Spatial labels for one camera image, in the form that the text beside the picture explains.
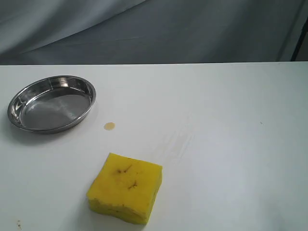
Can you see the small brown liquid spill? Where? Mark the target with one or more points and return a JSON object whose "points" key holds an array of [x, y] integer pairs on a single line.
{"points": [[109, 126]]}

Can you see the round stainless steel dish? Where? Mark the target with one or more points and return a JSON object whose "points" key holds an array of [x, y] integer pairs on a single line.
{"points": [[52, 105]]}

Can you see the yellow sponge block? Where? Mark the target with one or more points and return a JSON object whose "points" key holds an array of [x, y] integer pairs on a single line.
{"points": [[125, 188]]}

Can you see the grey backdrop cloth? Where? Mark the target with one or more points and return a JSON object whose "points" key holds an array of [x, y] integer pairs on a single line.
{"points": [[149, 31]]}

